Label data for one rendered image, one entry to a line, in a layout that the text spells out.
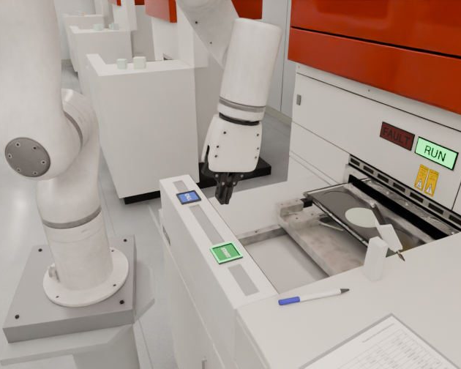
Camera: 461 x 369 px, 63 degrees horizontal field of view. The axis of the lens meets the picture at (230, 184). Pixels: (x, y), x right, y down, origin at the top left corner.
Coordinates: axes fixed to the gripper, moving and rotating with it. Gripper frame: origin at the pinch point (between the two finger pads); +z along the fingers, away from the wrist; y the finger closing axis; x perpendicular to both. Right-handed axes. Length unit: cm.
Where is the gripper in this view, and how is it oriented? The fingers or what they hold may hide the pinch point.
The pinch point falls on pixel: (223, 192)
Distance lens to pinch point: 73.8
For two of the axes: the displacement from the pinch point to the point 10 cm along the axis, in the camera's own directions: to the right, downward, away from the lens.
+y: -9.0, 0.0, -4.4
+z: -1.9, 9.0, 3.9
